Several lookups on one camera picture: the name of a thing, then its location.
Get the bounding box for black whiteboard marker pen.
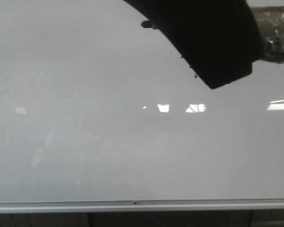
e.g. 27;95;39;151
141;6;284;64

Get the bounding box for grey cabinet under whiteboard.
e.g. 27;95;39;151
0;210;284;227

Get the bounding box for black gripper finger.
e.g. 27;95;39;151
128;0;265;89

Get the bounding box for white whiteboard with aluminium frame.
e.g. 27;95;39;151
0;0;284;213

